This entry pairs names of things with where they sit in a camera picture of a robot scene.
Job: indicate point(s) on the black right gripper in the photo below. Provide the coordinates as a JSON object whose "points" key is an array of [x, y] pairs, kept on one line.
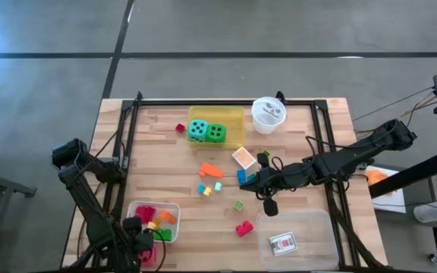
{"points": [[283, 176]]}

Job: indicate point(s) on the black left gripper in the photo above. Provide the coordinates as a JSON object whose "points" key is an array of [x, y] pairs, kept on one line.
{"points": [[140, 240]]}

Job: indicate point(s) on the green double toy block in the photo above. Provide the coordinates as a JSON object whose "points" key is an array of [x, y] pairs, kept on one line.
{"points": [[164, 235]]}

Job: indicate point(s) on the red two-stud toy block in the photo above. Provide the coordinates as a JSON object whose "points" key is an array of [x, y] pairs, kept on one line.
{"points": [[148, 212]]}

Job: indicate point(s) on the lime green toy block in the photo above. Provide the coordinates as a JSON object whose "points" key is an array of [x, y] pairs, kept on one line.
{"points": [[238, 205]]}

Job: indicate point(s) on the orange house-shaped toy block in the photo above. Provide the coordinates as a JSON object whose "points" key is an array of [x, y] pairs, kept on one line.
{"points": [[167, 217]]}

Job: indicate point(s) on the green foam die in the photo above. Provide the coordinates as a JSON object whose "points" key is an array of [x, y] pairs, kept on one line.
{"points": [[216, 133]]}

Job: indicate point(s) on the small card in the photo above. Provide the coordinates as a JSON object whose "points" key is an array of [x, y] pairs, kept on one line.
{"points": [[283, 243]]}

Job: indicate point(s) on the teal foam die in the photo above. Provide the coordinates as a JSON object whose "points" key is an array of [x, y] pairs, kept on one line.
{"points": [[198, 130]]}

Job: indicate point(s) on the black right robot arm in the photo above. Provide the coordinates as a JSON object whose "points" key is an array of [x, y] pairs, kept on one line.
{"points": [[355, 155]]}

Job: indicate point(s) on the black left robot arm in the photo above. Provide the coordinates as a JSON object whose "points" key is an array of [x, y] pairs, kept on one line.
{"points": [[97, 212]]}

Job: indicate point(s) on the blue toy block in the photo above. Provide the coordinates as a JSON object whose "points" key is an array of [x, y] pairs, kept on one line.
{"points": [[241, 176]]}

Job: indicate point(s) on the white peach card box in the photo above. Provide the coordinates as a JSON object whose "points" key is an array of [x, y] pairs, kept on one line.
{"points": [[244, 157]]}

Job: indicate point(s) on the olive green toy block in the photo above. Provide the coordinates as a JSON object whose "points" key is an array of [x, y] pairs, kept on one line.
{"points": [[267, 153]]}

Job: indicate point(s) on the small mint toy block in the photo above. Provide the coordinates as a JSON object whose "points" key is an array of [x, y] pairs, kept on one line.
{"points": [[218, 186]]}

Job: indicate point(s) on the white rectangular plastic bin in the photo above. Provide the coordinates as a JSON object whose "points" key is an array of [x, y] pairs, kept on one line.
{"points": [[173, 208]]}

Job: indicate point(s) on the orange arched toy block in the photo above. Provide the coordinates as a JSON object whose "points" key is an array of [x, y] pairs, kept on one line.
{"points": [[211, 170]]}

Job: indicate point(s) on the large red toy block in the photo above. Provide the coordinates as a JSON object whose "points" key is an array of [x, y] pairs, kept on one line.
{"points": [[244, 228]]}

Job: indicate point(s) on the small yellow toy block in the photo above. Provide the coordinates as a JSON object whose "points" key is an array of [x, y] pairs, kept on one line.
{"points": [[207, 191]]}

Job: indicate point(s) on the small teal toy block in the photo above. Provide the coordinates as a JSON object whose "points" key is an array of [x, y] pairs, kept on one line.
{"points": [[201, 188]]}

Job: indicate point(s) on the white round plastic bucket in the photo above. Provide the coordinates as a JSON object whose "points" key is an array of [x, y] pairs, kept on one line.
{"points": [[268, 115]]}

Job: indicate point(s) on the translucent yellow plastic bin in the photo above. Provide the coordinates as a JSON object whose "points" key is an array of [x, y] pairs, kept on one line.
{"points": [[233, 113]]}

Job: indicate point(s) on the clear plastic bin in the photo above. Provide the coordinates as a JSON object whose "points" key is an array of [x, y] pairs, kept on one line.
{"points": [[309, 242]]}

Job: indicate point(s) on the small red toy block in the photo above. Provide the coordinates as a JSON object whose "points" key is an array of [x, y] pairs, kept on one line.
{"points": [[180, 128]]}

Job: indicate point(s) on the orange object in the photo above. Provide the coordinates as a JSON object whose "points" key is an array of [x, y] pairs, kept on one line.
{"points": [[376, 176]]}

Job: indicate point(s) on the white paper sheet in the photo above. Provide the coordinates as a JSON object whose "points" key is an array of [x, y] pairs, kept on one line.
{"points": [[393, 197]]}

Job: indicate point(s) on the black aluminium table frame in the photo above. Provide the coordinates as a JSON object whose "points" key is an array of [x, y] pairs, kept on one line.
{"points": [[222, 102]]}

